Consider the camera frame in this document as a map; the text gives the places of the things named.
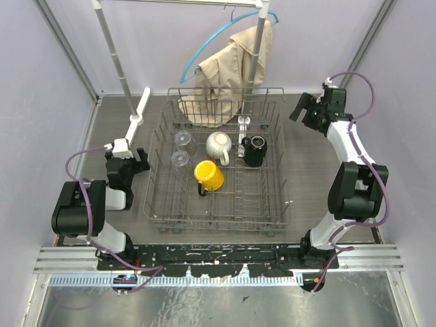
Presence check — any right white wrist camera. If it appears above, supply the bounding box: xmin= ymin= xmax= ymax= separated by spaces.
xmin=316 ymin=77 xmax=337 ymax=104

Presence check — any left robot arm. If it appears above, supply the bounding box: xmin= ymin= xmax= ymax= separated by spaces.
xmin=51 ymin=146 xmax=150 ymax=270

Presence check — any clear plastic cup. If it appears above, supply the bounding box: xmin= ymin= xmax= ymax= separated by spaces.
xmin=174 ymin=129 xmax=198 ymax=157
xmin=171 ymin=150 xmax=194 ymax=179

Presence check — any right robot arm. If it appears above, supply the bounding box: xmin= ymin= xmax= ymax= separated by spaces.
xmin=290 ymin=87 xmax=389 ymax=268

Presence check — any white metal clothes rack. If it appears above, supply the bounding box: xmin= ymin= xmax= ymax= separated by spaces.
xmin=91 ymin=1 xmax=271 ymax=152

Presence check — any cream speckled ceramic mug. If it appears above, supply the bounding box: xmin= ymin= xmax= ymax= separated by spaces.
xmin=206 ymin=131 xmax=232 ymax=166

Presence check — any black mug cream inside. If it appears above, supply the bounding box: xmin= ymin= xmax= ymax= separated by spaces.
xmin=241 ymin=136 xmax=268 ymax=168

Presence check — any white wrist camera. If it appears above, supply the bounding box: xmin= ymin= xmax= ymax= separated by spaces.
xmin=316 ymin=77 xmax=337 ymax=104
xmin=104 ymin=138 xmax=134 ymax=159

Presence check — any teal clothes hanger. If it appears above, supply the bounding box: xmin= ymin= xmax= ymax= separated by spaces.
xmin=179 ymin=6 xmax=280 ymax=84

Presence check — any white slotted cable duct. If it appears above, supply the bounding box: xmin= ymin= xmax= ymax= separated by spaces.
xmin=48 ymin=273 xmax=303 ymax=287

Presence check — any grey wire dish rack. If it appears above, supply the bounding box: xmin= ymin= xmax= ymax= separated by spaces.
xmin=143 ymin=87 xmax=290 ymax=235

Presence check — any yellow plastic cup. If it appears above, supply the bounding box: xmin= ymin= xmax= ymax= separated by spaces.
xmin=194 ymin=160 xmax=224 ymax=197

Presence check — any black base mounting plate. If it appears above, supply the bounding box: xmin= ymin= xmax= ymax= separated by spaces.
xmin=97 ymin=243 xmax=340 ymax=279

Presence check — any beige cloth garment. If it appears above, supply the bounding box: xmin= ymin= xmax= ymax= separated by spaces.
xmin=178 ymin=27 xmax=257 ymax=127

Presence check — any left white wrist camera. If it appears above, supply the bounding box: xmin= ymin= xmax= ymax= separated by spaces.
xmin=104 ymin=138 xmax=134 ymax=159

